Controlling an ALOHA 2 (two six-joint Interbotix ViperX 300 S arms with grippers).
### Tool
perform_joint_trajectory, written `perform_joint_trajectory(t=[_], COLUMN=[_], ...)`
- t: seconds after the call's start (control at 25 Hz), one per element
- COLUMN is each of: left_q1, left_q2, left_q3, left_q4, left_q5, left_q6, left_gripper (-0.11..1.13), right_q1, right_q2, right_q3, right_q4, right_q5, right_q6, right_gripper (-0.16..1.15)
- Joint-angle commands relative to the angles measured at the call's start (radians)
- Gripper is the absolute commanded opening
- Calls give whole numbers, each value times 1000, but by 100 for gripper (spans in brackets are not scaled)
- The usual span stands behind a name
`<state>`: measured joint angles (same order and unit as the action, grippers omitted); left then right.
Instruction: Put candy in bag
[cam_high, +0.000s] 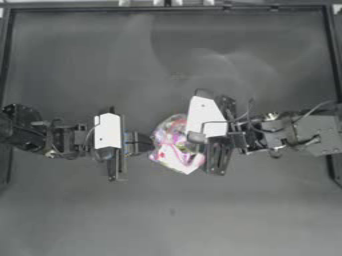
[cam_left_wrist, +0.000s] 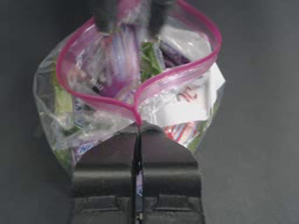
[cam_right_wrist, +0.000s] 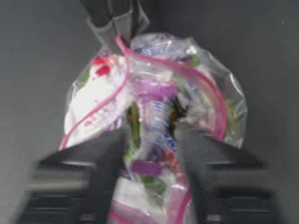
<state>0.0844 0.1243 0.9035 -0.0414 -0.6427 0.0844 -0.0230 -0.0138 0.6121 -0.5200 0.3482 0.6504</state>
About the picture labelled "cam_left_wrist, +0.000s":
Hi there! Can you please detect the dark purple wrapped candy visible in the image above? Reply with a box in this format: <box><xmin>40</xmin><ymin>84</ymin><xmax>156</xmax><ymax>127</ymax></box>
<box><xmin>159</xmin><ymin>40</ymin><xmax>192</xmax><ymax>68</ymax></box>

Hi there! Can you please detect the clear bag with pink zip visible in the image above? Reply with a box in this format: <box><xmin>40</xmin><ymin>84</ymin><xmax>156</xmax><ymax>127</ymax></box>
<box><xmin>32</xmin><ymin>0</ymin><xmax>227</xmax><ymax>176</ymax></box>

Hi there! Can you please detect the green wrapped candy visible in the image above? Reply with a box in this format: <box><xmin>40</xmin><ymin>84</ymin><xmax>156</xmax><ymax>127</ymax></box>
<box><xmin>139</xmin><ymin>40</ymin><xmax>164</xmax><ymax>82</ymax></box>

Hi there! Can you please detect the red striped wrapped candy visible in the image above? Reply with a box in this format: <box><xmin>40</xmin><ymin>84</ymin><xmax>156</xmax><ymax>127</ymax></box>
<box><xmin>164</xmin><ymin>122</ymin><xmax>200</xmax><ymax>147</ymax></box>

